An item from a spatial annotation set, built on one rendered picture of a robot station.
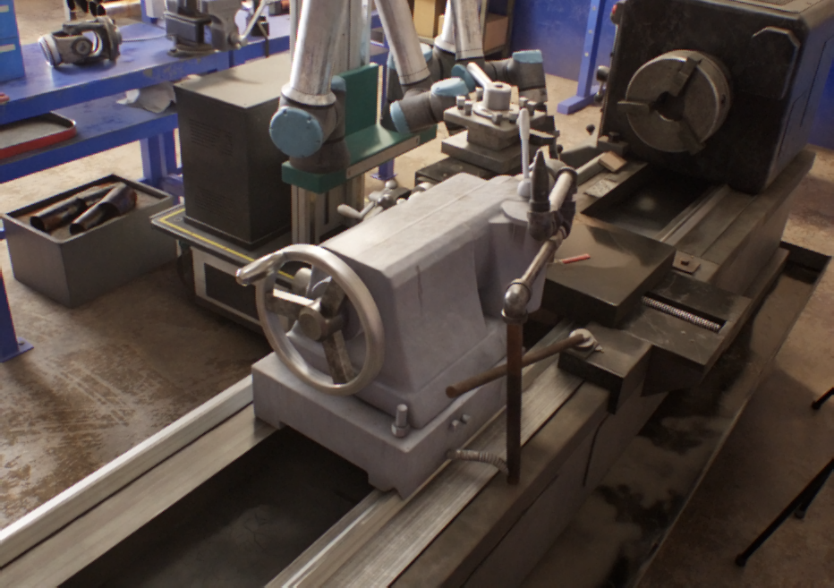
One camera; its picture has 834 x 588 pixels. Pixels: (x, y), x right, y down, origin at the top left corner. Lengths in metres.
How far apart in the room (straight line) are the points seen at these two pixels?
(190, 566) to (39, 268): 2.19
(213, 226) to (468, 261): 1.85
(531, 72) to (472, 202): 1.30
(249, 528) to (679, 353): 0.82
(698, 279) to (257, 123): 1.54
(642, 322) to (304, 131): 1.10
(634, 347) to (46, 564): 1.02
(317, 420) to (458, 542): 0.28
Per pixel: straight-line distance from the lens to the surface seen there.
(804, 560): 2.57
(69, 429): 2.74
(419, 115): 2.24
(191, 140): 2.94
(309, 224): 2.85
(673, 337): 1.62
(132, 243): 3.38
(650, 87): 2.23
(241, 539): 1.35
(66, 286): 3.26
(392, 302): 1.13
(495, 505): 1.26
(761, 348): 2.59
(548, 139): 1.87
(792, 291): 2.96
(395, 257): 1.15
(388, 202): 1.40
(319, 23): 2.22
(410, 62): 2.35
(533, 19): 6.38
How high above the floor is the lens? 1.72
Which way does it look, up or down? 30 degrees down
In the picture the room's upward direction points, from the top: 5 degrees clockwise
